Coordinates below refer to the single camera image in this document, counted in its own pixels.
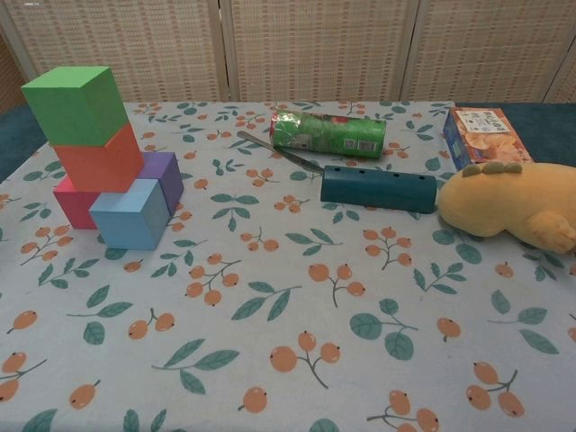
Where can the purple cube block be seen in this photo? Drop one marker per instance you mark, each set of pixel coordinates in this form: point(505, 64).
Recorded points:
point(168, 180)

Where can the light blue cube block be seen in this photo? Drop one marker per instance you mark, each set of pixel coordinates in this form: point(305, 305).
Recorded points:
point(126, 220)

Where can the orange cube block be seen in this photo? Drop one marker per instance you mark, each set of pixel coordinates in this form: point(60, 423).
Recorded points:
point(99, 166)

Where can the pink cube block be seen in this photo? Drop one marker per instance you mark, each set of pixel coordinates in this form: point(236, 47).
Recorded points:
point(74, 207)

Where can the green cube block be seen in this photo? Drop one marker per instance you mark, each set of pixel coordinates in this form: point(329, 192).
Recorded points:
point(72, 112)

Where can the metal table knife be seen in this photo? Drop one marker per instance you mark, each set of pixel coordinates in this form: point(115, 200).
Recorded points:
point(288, 155)

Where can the green crushed snack can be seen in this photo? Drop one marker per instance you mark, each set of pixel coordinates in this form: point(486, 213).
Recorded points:
point(328, 132)

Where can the teal half-cylinder block with holes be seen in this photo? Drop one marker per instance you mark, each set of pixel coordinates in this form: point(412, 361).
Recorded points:
point(378, 191)

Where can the floral fruit print tablecloth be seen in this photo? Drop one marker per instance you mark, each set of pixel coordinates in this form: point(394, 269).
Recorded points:
point(288, 315)

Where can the woven bamboo screen panel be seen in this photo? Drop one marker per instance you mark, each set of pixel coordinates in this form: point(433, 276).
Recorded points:
point(568, 85)
point(315, 49)
point(486, 49)
point(126, 49)
point(6, 76)

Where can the yellow plush dinosaur toy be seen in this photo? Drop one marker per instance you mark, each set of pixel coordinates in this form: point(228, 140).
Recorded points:
point(499, 202)

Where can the orange blue snack box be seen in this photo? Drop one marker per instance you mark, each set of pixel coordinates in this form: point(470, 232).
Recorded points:
point(486, 139)

